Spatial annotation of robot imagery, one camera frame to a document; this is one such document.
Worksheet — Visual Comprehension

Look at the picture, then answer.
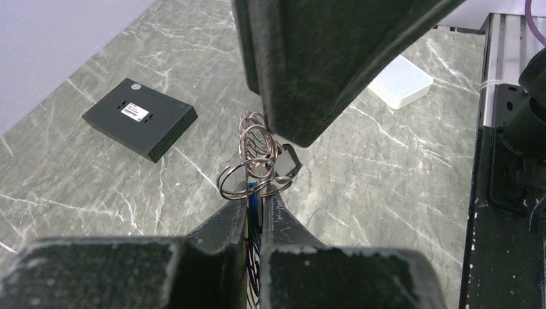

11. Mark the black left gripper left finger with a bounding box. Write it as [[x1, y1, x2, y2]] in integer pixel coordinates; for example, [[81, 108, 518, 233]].
[[1, 201, 246, 308]]

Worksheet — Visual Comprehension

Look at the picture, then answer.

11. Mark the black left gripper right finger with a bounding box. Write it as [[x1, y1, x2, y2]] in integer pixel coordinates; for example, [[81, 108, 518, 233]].
[[259, 195, 446, 308]]

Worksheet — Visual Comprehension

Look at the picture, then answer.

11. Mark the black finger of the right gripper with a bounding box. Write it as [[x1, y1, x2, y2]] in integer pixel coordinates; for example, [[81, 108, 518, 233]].
[[232, 0, 459, 147]]

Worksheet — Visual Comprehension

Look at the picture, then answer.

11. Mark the steel key holder plate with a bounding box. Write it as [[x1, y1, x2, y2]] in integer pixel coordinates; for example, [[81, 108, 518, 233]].
[[216, 111, 293, 308]]

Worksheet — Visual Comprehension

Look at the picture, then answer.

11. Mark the blue key tag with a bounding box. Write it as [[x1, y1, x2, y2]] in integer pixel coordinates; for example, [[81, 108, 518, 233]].
[[247, 182, 262, 235]]

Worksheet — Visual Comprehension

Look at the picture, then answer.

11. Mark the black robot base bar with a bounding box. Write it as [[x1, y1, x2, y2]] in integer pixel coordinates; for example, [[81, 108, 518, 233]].
[[459, 14, 545, 308]]

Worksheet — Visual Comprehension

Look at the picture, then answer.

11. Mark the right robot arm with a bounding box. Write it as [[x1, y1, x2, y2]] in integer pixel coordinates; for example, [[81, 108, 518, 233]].
[[232, 1, 545, 158]]

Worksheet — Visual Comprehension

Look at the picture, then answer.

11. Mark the black key tag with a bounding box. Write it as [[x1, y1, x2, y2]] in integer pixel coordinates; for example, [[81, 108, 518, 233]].
[[275, 144, 302, 178]]

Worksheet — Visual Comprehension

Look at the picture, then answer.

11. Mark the black box on table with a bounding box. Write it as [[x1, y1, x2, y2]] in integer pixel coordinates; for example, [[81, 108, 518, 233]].
[[82, 78, 198, 163]]

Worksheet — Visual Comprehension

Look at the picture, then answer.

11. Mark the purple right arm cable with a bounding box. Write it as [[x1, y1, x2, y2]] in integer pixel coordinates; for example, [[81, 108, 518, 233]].
[[523, 0, 546, 47]]

